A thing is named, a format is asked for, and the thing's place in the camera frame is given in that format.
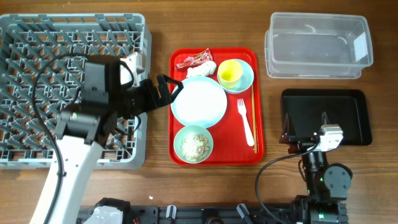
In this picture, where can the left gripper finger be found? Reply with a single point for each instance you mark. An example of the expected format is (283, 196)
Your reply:
(164, 79)
(165, 97)

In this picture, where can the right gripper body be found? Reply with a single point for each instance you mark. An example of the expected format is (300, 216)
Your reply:
(301, 145)

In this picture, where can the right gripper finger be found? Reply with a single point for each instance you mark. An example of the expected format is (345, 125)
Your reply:
(325, 119)
(284, 138)

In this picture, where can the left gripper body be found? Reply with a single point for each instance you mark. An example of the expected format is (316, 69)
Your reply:
(134, 101)

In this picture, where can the mint green bowl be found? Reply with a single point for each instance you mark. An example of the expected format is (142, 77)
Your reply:
(191, 129)

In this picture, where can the yellow plastic cup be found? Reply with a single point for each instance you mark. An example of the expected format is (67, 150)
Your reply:
(229, 73)

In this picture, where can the rice food waste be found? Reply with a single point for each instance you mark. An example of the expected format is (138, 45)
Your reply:
(195, 147)

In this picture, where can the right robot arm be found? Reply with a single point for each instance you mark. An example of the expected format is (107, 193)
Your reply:
(327, 184)

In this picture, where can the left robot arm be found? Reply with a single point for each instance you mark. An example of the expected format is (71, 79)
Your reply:
(83, 128)

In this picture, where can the black waste tray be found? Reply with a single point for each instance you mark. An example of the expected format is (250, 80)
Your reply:
(346, 107)

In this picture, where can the grey dishwasher rack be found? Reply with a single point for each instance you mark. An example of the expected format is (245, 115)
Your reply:
(42, 62)

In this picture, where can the large light blue plate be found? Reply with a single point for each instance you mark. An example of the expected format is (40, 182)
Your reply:
(201, 102)

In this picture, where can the crumpled white napkin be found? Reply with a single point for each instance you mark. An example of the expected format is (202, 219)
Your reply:
(203, 70)

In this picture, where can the red snack wrapper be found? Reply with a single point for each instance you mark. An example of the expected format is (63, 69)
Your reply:
(195, 59)

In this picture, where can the white plastic fork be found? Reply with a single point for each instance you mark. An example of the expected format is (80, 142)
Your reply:
(243, 112)

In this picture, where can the red plastic tray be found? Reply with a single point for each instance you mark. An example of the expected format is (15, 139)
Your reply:
(230, 147)

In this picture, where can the wooden chopstick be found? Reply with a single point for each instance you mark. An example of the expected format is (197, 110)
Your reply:
(254, 121)

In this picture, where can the small light blue plate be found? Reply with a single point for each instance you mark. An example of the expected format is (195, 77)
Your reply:
(245, 81)

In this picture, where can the clear plastic bin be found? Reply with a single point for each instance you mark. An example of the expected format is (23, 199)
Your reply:
(317, 46)

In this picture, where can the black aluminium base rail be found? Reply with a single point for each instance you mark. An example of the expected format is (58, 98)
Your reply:
(203, 215)

